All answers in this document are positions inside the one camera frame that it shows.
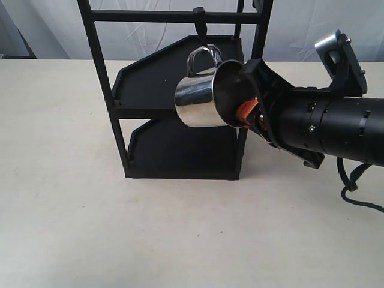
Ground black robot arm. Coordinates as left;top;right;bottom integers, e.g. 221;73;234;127
239;59;383;169

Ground black two-tier shelf rack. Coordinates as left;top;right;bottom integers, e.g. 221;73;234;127
77;1;273;180

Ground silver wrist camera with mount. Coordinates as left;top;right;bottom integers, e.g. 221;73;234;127
314;30;368;97

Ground black cable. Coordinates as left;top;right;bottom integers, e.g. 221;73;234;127
336;156;384;214

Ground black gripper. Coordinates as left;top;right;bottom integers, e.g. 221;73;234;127
236;58;325;169

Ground stainless steel mug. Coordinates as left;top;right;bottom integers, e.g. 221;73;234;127
174;44;256;128

